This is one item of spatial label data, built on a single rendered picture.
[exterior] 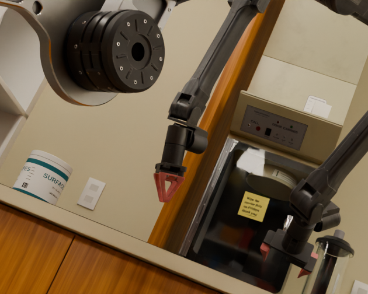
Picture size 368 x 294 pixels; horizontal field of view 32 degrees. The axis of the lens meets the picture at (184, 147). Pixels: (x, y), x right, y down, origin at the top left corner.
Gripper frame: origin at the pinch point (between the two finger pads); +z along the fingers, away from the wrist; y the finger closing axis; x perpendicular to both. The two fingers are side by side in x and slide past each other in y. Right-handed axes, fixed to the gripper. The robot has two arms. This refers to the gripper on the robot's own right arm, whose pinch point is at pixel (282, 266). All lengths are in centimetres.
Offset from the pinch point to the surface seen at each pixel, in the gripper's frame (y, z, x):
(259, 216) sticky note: 11.9, 6.7, -18.9
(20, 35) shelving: 137, 30, -75
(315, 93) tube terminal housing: 13, -13, -60
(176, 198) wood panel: 34.9, 4.0, -8.7
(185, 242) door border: 27.7, 14.9, -4.2
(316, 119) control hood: 8.6, -16.7, -42.2
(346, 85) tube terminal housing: 5, -16, -65
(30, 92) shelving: 119, 39, -57
